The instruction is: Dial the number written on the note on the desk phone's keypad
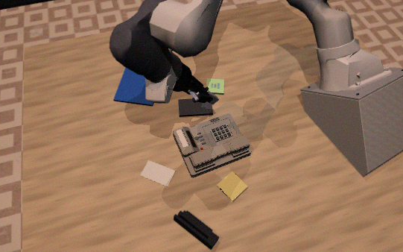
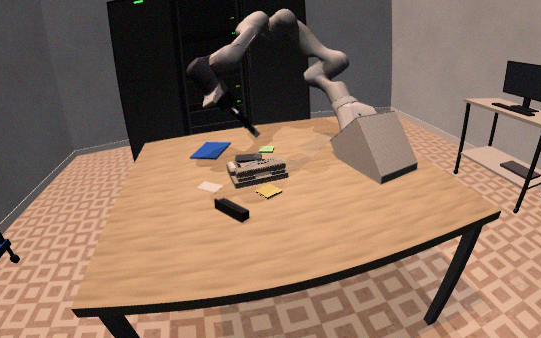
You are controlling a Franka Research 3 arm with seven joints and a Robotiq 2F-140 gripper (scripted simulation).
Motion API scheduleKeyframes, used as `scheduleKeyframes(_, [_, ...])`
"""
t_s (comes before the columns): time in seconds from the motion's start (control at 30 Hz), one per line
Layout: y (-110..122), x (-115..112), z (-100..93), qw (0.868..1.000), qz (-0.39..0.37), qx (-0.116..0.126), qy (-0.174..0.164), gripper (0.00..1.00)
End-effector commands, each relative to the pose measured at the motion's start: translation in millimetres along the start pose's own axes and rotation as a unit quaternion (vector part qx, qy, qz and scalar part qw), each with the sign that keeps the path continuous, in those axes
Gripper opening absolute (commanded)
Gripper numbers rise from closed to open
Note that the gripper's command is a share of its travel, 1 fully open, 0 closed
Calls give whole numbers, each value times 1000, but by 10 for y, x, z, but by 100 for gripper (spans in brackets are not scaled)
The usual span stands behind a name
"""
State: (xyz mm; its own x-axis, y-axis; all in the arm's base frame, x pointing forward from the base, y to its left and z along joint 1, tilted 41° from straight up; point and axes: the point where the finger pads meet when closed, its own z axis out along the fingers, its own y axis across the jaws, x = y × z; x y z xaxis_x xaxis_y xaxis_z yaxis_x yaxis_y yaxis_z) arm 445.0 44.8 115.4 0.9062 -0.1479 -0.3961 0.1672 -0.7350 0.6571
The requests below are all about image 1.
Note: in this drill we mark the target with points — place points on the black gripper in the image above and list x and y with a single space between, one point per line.
189 84

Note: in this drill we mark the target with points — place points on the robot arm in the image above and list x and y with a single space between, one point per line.
144 44

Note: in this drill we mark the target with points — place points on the green sticky note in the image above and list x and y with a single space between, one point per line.
216 86

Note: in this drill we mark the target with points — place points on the blue flat rectangular pad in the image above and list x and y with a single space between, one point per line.
132 89

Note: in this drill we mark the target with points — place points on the beige paper note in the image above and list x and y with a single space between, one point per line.
158 173

